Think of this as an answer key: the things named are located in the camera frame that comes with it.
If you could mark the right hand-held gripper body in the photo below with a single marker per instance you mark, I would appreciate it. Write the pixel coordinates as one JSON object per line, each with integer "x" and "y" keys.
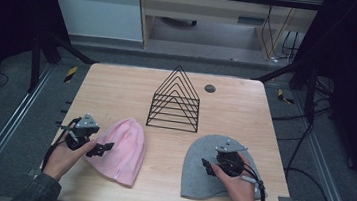
{"x": 230, "y": 163}

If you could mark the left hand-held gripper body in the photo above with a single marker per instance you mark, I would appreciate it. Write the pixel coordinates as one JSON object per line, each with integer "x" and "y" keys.
{"x": 86, "y": 123}

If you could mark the grey beanie hat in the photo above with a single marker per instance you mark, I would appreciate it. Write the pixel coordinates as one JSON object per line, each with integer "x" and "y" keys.
{"x": 196, "y": 183}

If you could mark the pink beanie hat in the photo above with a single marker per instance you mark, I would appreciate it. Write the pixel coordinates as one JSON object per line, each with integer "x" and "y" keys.
{"x": 124, "y": 151}

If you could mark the person's right hand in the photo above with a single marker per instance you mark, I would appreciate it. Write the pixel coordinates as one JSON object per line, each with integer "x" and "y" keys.
{"x": 240, "y": 191}

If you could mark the person's left hand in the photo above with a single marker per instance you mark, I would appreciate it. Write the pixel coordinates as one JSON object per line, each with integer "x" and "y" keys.
{"x": 59, "y": 160}

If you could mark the yellow black striped tape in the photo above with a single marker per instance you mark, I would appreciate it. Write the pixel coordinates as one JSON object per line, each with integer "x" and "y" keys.
{"x": 281, "y": 96}
{"x": 71, "y": 74}

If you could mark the round grey table grommet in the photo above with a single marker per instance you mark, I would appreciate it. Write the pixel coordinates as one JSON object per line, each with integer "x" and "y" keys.
{"x": 210, "y": 88}

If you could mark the black metal stand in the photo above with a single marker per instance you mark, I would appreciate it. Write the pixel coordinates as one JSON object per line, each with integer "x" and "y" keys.
{"x": 311, "y": 97}
{"x": 35, "y": 65}

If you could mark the white cabinet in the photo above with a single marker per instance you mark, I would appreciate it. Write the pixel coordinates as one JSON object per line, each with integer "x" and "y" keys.
{"x": 98, "y": 11}

